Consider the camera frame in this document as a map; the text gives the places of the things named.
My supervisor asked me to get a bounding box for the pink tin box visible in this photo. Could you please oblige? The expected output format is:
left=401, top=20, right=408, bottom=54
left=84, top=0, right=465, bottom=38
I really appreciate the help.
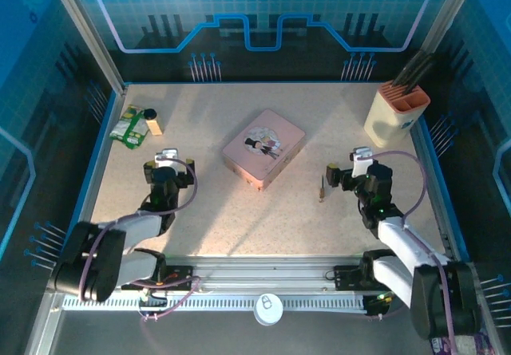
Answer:
left=222, top=108, right=307, bottom=191

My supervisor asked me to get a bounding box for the green snack packet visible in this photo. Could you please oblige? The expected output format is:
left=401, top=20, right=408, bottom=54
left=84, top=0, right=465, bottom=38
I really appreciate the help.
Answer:
left=109, top=105, right=149, bottom=152

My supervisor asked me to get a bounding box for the small wooden block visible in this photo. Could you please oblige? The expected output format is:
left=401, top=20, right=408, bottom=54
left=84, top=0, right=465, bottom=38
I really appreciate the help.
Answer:
left=144, top=117, right=164, bottom=136

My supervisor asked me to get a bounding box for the cream knife holder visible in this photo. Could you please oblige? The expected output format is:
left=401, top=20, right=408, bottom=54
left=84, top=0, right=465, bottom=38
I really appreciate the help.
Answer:
left=362, top=80, right=431, bottom=149

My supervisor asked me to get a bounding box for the white round lid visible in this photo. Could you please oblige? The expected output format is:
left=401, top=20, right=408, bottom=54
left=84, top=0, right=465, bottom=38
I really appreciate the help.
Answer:
left=254, top=293, right=284, bottom=326

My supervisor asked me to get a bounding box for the purple snack packet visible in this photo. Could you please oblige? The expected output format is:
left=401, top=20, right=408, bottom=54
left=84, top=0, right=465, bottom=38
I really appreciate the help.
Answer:
left=430, top=330, right=500, bottom=355

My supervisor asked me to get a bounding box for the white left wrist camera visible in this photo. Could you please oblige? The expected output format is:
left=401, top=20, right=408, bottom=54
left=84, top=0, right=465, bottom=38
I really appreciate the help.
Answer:
left=154, top=148, right=180, bottom=168

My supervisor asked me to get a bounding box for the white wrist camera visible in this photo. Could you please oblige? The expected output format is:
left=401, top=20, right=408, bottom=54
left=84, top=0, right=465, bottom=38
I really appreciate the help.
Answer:
left=154, top=148, right=180, bottom=168
left=349, top=146, right=374, bottom=176

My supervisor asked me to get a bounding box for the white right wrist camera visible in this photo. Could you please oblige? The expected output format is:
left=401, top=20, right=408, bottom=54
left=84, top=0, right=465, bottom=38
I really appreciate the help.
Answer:
left=349, top=146, right=374, bottom=176

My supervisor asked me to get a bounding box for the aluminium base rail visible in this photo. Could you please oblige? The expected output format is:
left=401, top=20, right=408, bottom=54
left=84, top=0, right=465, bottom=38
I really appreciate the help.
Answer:
left=161, top=254, right=374, bottom=297

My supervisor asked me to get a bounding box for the white slotted cable duct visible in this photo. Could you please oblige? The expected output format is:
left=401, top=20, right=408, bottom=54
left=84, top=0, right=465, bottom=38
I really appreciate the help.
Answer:
left=62, top=294, right=370, bottom=313

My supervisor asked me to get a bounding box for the black knife handle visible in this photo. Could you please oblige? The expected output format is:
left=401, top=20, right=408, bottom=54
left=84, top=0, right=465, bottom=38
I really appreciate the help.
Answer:
left=402, top=53, right=437, bottom=93
left=393, top=49, right=427, bottom=88

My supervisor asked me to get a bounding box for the aluminium frame post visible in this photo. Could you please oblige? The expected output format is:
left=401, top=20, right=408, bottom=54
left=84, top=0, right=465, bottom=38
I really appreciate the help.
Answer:
left=418, top=0, right=480, bottom=59
left=42, top=0, right=128, bottom=95

